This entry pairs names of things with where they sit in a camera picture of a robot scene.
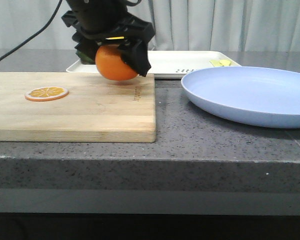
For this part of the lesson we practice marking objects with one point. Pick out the yellow-green utensil on tray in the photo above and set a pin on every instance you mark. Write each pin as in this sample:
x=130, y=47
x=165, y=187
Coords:
x=223, y=63

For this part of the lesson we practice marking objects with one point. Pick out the green lime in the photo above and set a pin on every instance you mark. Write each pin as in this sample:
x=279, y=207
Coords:
x=84, y=59

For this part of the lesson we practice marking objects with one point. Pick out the light blue plate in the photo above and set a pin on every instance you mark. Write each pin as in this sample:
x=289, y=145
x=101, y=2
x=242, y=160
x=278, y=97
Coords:
x=256, y=96

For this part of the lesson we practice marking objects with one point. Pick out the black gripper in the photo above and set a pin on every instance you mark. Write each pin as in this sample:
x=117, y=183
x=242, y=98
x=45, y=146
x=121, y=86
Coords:
x=98, y=22

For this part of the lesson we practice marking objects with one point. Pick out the grey curtain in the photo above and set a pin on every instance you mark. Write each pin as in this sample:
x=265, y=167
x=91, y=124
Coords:
x=194, y=25

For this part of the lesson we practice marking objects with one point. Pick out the wooden cutting board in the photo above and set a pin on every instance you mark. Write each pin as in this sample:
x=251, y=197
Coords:
x=95, y=110

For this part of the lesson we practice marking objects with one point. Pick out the orange mandarin fruit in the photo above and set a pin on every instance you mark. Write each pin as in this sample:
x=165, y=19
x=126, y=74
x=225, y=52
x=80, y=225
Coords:
x=110, y=64

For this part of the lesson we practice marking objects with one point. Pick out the orange slice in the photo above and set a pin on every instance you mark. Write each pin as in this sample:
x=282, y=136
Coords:
x=46, y=93

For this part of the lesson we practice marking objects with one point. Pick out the white rectangular tray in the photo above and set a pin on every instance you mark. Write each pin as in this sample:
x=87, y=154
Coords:
x=168, y=64

